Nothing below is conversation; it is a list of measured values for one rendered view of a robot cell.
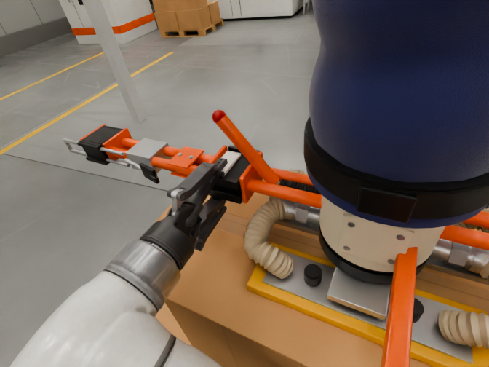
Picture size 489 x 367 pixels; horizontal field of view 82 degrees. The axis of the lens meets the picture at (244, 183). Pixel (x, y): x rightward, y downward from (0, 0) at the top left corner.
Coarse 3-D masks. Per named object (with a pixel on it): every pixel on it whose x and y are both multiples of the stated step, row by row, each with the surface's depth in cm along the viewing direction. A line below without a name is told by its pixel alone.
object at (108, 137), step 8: (96, 128) 69; (104, 128) 68; (112, 128) 68; (120, 128) 67; (88, 136) 66; (96, 136) 65; (104, 136) 65; (112, 136) 65; (120, 136) 66; (128, 136) 68; (104, 144) 62; (112, 144) 64; (120, 144) 66
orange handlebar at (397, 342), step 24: (168, 168) 57; (192, 168) 54; (264, 192) 48; (288, 192) 46; (480, 216) 38; (456, 240) 37; (480, 240) 36; (408, 264) 34; (408, 288) 32; (408, 312) 30; (408, 336) 28; (384, 360) 27; (408, 360) 27
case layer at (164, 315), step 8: (168, 208) 144; (160, 216) 140; (160, 312) 103; (168, 312) 103; (160, 320) 101; (168, 320) 100; (168, 328) 98; (176, 328) 98; (176, 336) 96; (184, 336) 95
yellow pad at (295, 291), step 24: (312, 264) 46; (264, 288) 47; (288, 288) 46; (312, 288) 45; (312, 312) 43; (336, 312) 43; (360, 312) 42; (432, 312) 40; (480, 312) 40; (384, 336) 39; (432, 336) 38; (432, 360) 37; (456, 360) 36; (480, 360) 36
